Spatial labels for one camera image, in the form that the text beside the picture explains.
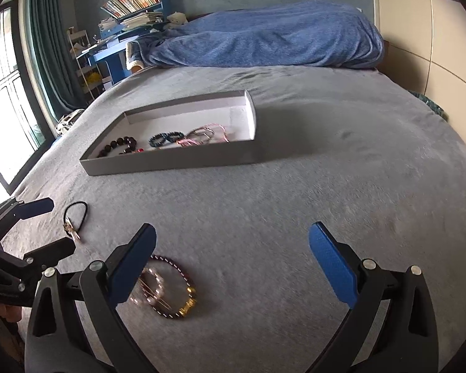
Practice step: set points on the white black shoes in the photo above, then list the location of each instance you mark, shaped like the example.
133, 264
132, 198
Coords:
68, 120

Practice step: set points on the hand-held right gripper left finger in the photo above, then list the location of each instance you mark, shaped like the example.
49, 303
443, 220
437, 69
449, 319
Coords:
134, 258

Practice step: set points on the blue fleece blanket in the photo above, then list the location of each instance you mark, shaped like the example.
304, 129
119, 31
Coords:
264, 35

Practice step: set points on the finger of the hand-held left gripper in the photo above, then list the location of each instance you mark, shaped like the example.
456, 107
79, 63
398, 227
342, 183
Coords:
54, 249
35, 206

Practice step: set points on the row of books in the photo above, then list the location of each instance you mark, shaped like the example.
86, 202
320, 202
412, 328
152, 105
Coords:
134, 0

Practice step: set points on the yellow item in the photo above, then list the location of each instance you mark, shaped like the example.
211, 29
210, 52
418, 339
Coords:
93, 79

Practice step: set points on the person's left hand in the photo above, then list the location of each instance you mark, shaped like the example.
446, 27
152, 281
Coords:
9, 314

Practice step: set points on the black framed glass door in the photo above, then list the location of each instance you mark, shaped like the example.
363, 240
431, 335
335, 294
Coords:
11, 81

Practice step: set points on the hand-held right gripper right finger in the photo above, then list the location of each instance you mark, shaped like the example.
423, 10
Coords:
332, 260

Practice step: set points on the stack of papers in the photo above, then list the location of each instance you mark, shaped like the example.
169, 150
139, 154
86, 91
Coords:
139, 21

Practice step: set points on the beige grey wardrobe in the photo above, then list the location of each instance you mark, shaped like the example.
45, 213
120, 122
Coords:
411, 39

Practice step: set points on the green patterned cloth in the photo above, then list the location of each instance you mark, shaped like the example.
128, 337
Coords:
431, 105

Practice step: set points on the blue desk with shelf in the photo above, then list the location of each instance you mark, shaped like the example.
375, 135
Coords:
110, 66

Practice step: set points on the thin grey pink bangle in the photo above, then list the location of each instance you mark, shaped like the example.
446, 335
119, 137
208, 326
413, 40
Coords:
196, 130

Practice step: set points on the grey bedspread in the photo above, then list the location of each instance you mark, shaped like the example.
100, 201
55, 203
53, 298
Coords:
314, 202

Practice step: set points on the grey cardboard tray box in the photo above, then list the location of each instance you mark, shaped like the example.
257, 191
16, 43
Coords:
178, 161

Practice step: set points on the white trolley rack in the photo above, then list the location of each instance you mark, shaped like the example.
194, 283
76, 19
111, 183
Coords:
81, 58

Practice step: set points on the white plush toy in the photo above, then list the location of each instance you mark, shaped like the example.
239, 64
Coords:
176, 19

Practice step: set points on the teal curtain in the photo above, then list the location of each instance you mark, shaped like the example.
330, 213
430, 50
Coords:
50, 46

